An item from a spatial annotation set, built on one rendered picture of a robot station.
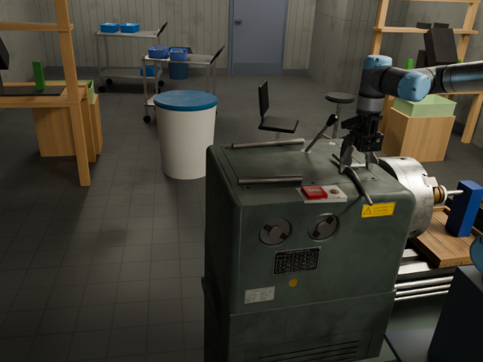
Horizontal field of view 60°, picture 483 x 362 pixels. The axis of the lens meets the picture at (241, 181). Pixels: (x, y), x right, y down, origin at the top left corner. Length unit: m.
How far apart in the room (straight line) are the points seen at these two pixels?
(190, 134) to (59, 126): 1.49
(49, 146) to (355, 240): 3.93
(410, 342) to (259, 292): 0.55
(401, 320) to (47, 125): 3.85
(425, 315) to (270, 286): 0.90
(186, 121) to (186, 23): 4.86
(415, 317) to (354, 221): 0.80
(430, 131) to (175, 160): 2.80
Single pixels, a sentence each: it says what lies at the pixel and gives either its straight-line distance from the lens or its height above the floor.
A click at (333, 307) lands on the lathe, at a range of 1.49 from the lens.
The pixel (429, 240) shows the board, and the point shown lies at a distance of 1.87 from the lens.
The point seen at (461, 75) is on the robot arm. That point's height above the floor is 1.61.
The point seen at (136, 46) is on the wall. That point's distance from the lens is 8.60.
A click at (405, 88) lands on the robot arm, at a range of 1.18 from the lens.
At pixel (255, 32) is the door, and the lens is 8.66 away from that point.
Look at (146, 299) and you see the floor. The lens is 2.73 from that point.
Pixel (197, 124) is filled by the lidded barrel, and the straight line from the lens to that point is 3.88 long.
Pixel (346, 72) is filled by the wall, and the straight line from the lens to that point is 7.70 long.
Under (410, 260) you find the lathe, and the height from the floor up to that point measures 0.84.
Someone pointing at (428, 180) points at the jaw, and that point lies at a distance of 1.61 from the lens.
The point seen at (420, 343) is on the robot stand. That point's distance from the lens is 1.60.
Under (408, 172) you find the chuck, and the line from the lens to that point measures 1.58.
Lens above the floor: 1.82
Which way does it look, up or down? 26 degrees down
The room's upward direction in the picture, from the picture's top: 3 degrees clockwise
